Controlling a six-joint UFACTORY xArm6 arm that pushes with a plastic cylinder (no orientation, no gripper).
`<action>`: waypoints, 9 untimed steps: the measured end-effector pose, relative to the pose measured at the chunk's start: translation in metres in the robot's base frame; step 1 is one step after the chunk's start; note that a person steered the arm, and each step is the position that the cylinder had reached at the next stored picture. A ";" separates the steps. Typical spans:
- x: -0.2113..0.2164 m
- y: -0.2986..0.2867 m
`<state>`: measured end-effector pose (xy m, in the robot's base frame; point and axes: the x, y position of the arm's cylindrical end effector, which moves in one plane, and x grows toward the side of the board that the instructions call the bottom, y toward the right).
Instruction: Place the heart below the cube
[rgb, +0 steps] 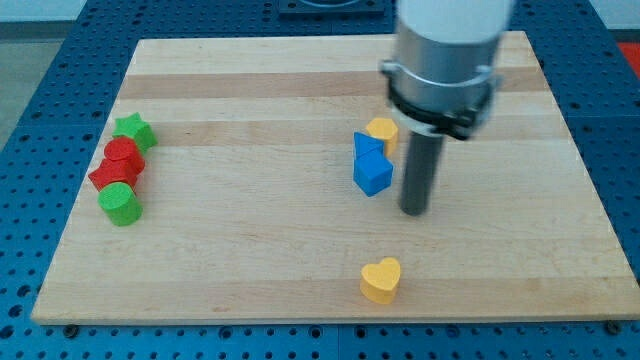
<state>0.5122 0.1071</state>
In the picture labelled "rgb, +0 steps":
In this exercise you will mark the wooden board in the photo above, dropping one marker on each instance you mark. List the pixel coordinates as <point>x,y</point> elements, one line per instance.
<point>250,213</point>

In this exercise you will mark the blue triangle block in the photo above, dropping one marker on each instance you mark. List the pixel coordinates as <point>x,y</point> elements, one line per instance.
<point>364,144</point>

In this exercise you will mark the green cylinder block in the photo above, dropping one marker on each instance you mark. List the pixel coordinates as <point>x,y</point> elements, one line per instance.
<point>120,204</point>

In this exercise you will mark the red star block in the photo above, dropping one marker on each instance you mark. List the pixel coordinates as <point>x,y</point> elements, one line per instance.
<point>112,171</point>

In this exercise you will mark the yellow hexagon block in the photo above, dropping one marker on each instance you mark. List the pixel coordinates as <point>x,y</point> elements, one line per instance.
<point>386,130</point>

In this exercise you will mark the yellow heart block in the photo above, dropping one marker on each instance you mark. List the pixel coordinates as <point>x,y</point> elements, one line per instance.
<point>379,281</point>

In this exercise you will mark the red round block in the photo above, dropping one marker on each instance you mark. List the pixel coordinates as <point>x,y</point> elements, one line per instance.
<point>125,149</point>

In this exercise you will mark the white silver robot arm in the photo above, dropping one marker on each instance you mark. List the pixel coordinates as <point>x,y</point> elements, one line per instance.
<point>441,76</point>

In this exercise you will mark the blue cube block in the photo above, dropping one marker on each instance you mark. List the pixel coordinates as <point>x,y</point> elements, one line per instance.
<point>373,173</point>

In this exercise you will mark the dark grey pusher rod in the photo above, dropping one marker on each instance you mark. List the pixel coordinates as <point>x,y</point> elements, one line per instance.
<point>421,163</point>

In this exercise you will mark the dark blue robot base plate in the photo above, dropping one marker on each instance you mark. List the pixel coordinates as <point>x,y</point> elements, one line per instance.
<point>330,7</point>

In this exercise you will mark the green star block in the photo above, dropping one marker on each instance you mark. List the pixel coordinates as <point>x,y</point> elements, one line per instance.
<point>138,130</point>

